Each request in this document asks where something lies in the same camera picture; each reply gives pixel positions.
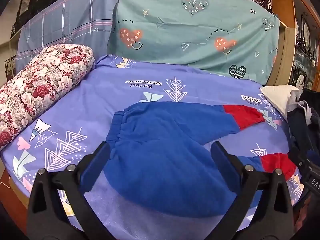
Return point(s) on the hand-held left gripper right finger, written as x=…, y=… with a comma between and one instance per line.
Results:
x=231, y=172

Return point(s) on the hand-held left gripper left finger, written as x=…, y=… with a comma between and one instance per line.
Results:
x=93, y=172

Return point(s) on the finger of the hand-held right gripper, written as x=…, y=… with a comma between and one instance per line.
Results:
x=298, y=155

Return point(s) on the blue pants with red cuffs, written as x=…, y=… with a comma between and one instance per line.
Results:
x=162, y=142

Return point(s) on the dark navy garment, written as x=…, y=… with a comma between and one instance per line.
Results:
x=302, y=135

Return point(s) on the grey garment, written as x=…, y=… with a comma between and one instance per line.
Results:
x=301, y=108

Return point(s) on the white pillow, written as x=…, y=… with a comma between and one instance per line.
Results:
x=275, y=97

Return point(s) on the white decorative plate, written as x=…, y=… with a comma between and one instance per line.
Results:
x=301, y=79
x=306, y=30

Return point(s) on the purple printed bed sheet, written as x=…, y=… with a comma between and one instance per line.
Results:
x=100, y=92

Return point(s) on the red floral bolster pillow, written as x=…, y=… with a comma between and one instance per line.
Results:
x=37, y=85

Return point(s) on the wooden display cabinet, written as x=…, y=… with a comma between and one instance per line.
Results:
x=282, y=10

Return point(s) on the teal heart print sheet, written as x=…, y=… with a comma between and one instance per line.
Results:
x=175, y=30

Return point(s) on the blue plaid sheet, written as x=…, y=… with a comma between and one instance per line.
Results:
x=62, y=22

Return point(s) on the wooden bed frame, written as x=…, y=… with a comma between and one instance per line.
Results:
x=12, y=195

